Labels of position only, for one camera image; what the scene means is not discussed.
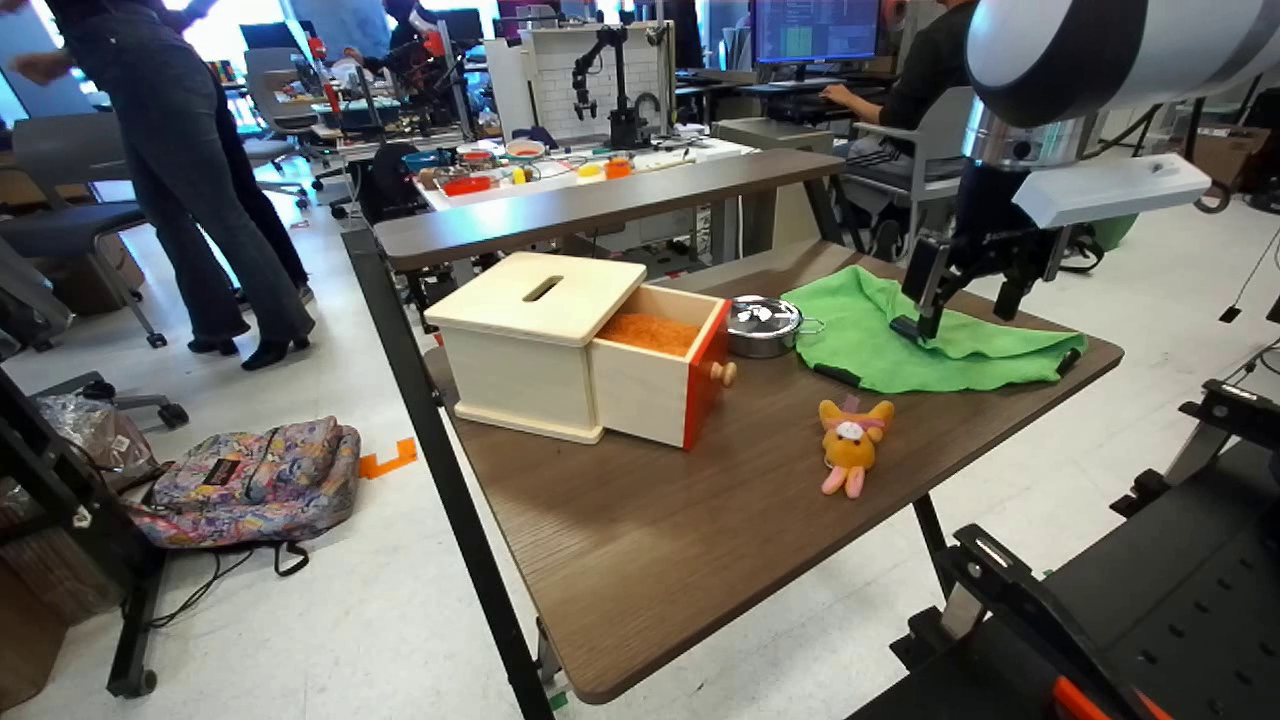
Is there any green towel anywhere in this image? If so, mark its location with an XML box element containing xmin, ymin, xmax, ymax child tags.
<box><xmin>780</xmin><ymin>258</ymin><xmax>1092</xmax><ymax>401</ymax></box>

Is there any long wooden bench table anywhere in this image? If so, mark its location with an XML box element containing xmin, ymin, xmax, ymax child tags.
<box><xmin>371</xmin><ymin>147</ymin><xmax>839</xmax><ymax>268</ymax></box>

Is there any orange floor marker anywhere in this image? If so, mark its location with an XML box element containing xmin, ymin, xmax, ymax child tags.
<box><xmin>361</xmin><ymin>434</ymin><xmax>418</xmax><ymax>481</ymax></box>

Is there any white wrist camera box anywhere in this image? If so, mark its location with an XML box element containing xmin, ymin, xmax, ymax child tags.
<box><xmin>1010</xmin><ymin>153</ymin><xmax>1210</xmax><ymax>226</ymax></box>

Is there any orange plush toy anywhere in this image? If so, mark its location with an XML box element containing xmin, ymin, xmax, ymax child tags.
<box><xmin>819</xmin><ymin>401</ymin><xmax>894</xmax><ymax>494</ymax></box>

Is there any computer monitor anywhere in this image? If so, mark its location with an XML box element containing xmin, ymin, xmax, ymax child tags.
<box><xmin>748</xmin><ymin>0</ymin><xmax>880</xmax><ymax>67</ymax></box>

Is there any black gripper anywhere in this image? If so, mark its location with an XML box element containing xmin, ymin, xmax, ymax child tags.
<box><xmin>903</xmin><ymin>164</ymin><xmax>1061</xmax><ymax>339</ymax></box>

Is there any dark wooden table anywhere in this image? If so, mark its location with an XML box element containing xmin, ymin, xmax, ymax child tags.
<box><xmin>338</xmin><ymin>214</ymin><xmax>1129</xmax><ymax>720</ymax></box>

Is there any colourful backpack on floor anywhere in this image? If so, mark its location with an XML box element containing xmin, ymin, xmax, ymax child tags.
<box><xmin>118</xmin><ymin>416</ymin><xmax>361</xmax><ymax>574</ymax></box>

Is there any seated person in black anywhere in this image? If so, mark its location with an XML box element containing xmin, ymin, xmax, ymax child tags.
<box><xmin>822</xmin><ymin>0</ymin><xmax>979</xmax><ymax>129</ymax></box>

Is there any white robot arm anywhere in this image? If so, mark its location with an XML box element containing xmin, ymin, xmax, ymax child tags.
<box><xmin>890</xmin><ymin>0</ymin><xmax>1280</xmax><ymax>342</ymax></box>

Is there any white work table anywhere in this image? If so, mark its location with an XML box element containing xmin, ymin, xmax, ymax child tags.
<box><xmin>408</xmin><ymin>138</ymin><xmax>748</xmax><ymax>211</ymax></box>

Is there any small black robot arm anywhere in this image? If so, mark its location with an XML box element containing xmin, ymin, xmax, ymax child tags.
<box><xmin>573</xmin><ymin>20</ymin><xmax>670</xmax><ymax>147</ymax></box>

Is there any person in jeans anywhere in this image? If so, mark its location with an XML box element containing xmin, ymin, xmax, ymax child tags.
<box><xmin>12</xmin><ymin>0</ymin><xmax>313</xmax><ymax>373</ymax></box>

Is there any small metal bowl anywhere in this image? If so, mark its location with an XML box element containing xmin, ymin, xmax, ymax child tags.
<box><xmin>727</xmin><ymin>294</ymin><xmax>803</xmax><ymax>358</ymax></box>

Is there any wooden box with red drawer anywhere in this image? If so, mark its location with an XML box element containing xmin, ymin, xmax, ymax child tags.
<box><xmin>425</xmin><ymin>252</ymin><xmax>736</xmax><ymax>449</ymax></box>

